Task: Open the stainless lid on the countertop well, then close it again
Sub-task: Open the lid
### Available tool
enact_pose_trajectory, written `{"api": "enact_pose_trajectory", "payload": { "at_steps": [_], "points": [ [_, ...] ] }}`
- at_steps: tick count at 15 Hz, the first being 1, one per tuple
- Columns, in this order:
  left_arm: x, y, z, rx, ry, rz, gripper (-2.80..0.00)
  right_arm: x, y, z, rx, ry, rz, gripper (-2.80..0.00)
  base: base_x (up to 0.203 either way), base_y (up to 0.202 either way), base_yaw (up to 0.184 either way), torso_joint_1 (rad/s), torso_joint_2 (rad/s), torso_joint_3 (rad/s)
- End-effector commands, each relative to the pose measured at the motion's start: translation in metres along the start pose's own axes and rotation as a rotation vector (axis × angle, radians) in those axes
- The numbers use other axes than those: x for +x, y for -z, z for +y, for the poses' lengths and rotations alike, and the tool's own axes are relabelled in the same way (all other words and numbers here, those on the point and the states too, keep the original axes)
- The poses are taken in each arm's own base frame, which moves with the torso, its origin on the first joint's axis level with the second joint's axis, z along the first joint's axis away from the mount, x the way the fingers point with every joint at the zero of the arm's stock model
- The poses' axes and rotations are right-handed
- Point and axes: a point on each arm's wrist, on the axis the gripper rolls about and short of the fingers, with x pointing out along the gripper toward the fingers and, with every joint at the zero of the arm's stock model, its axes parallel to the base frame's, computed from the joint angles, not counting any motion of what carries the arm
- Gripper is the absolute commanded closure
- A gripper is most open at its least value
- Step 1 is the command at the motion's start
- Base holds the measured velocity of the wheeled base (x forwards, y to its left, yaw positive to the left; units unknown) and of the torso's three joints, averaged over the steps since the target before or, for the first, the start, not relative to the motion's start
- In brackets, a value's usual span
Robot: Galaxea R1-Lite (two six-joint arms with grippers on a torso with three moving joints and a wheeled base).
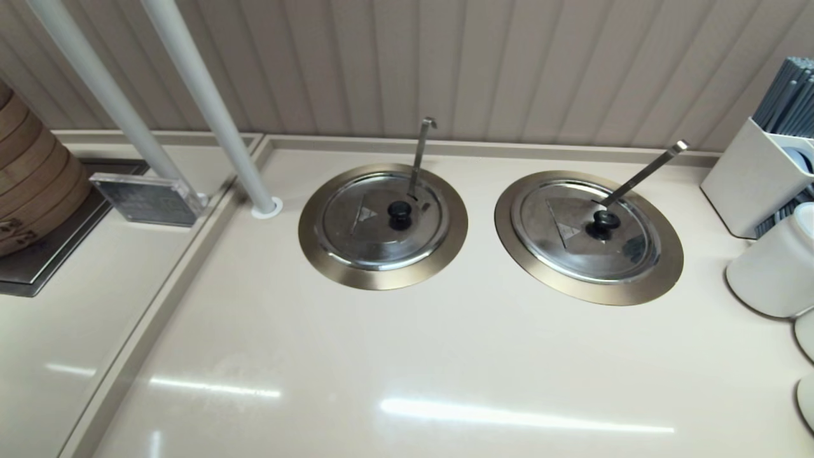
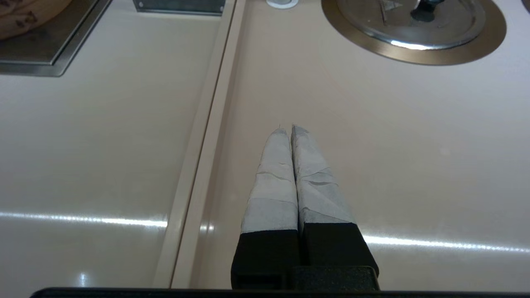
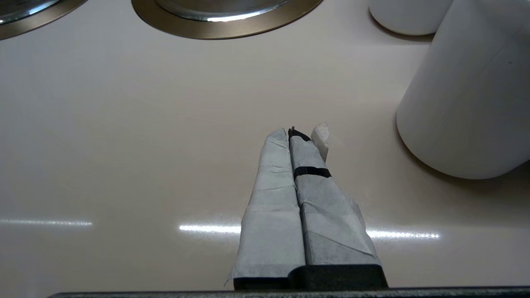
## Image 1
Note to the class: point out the steel pot lid black knob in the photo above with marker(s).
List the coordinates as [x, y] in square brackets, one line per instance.
[356, 238]
[572, 257]

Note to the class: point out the white pole with base flange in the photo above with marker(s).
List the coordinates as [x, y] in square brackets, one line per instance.
[203, 89]

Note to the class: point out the clear acrylic sign holder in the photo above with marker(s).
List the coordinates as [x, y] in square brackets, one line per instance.
[146, 200]

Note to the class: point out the white cutlery holder box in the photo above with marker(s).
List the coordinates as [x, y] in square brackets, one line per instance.
[738, 178]

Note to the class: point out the thin white pole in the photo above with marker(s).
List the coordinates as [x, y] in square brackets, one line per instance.
[95, 76]

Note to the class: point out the white ceramic jar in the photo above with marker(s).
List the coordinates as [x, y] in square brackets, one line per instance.
[772, 267]

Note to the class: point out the stacked bamboo steamer baskets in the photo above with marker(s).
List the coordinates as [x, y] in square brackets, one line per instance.
[32, 178]

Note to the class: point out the white blue-rimmed round item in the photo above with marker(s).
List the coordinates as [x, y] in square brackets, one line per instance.
[802, 160]

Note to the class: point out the grey chopsticks bundle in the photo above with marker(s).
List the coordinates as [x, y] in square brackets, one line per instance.
[788, 95]

